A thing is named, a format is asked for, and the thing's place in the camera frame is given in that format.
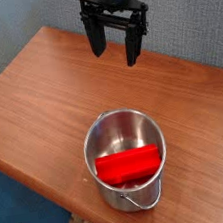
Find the metal pot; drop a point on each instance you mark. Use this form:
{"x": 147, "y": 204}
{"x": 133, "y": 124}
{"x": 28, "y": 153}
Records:
{"x": 119, "y": 130}

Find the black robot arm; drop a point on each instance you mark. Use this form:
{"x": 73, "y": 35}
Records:
{"x": 126, "y": 15}

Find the red block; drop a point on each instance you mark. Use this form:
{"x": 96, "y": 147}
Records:
{"x": 131, "y": 164}

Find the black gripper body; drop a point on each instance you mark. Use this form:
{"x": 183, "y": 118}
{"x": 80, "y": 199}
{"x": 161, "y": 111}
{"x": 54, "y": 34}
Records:
{"x": 116, "y": 13}

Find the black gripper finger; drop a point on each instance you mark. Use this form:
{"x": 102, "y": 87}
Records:
{"x": 96, "y": 34}
{"x": 133, "y": 40}

